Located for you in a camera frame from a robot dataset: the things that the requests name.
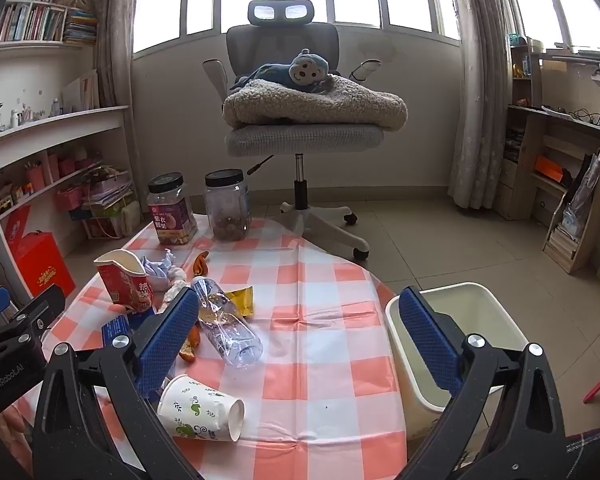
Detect orange box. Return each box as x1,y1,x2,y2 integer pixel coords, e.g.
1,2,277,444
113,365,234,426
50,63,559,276
535,155,567,184

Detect stack of papers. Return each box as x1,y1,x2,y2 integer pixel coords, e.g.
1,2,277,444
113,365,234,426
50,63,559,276
82,167,134,207

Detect orange brown snack wrapper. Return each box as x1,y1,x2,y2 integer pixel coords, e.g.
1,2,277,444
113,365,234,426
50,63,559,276
179,324,204,364

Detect white trash bin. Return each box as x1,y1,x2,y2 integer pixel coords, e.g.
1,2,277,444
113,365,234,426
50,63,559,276
385,282,531,461

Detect side window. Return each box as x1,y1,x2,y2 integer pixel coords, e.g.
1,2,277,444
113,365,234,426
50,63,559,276
502,0,600,57

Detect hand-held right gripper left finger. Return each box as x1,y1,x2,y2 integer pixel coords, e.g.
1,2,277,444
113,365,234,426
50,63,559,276
32,285,206,480

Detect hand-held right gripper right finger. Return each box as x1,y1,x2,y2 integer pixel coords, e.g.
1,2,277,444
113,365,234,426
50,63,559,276
397,286,578,480

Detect pink pen holder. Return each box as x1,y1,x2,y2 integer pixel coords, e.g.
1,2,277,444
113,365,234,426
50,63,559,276
25,162,46,194

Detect wooden magazine rack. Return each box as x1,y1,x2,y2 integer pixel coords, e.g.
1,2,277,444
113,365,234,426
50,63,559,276
542,152,600,276

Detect orange white checked tablecloth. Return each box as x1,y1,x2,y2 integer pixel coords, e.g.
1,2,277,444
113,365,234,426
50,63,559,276
10,212,412,480

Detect beige curtain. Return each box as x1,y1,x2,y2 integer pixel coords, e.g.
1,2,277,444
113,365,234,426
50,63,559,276
94,0,142,109
447,0,529,211

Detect white bookshelf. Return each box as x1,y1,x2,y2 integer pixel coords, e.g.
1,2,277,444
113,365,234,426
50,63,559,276
0,0,137,311

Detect yellow snack wrapper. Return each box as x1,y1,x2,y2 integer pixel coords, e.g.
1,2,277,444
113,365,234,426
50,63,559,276
225,286,256,319

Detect wooden shelf unit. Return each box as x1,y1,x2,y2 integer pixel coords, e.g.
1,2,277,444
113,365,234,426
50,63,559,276
495,45,600,277

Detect grey office chair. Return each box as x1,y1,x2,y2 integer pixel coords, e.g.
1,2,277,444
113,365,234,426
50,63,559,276
202,0,412,262

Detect clear plastic bottle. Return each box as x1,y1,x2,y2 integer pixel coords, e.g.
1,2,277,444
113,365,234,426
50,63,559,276
190,276,264,369

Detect white fabric bag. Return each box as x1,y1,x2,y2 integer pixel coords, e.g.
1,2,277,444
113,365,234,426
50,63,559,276
122,205,142,237

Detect red gift box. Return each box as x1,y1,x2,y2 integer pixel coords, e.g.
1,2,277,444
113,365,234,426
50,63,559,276
2,205,77,302

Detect person's plaid pants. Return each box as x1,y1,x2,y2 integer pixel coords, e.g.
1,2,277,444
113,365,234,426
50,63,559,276
550,427,600,480

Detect crumpled pale blue paper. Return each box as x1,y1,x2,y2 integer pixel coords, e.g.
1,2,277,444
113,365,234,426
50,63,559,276
142,251,179,281

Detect purple label nut jar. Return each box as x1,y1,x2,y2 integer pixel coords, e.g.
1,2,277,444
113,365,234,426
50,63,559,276
146,172,200,246

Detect red white paper carton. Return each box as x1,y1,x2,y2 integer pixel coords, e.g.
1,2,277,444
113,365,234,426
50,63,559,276
94,249,156,314

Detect blue biscuit box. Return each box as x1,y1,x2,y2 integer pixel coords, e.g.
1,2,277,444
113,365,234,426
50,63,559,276
101,314,132,349

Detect blue monkey plush toy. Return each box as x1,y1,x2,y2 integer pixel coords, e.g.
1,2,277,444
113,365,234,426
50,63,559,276
232,49,342,94

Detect beige fleece blanket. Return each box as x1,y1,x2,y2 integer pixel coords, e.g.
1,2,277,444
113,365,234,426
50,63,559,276
222,74,410,133

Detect pink storage basket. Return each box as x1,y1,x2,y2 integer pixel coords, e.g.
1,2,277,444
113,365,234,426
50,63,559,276
55,185,86,213

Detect twisted white tissue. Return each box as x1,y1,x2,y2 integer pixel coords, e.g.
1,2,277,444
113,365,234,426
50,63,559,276
161,267,189,310

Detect clear plastic nut jar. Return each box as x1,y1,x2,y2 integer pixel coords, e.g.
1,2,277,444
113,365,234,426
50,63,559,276
204,169,252,241

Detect green leaf paper cup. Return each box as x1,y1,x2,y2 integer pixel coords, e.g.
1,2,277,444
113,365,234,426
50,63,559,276
156,374,245,443

